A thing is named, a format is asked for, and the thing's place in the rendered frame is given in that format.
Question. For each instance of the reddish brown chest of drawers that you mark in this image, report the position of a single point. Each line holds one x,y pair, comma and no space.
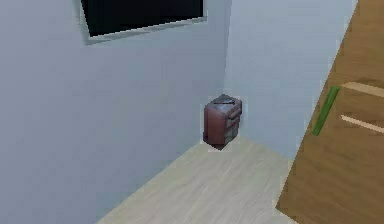
220,122

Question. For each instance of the brown wooden room door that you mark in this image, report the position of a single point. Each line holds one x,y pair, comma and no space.
343,160

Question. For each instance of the dark window with grey frame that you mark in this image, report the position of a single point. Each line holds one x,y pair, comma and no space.
143,15

